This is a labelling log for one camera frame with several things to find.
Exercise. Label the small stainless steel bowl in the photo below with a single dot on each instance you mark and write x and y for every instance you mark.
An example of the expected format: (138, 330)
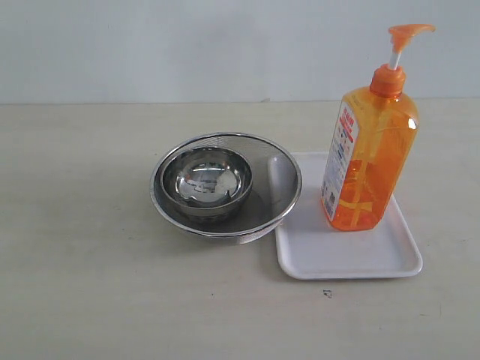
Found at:
(207, 182)

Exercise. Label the white rectangular plastic tray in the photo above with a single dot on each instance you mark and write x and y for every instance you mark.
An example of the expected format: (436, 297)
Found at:
(309, 249)

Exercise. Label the orange pump soap bottle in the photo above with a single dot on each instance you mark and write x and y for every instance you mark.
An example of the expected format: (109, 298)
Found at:
(374, 131)

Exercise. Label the steel mesh strainer basket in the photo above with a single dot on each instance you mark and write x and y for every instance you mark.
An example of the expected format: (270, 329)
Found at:
(277, 185)

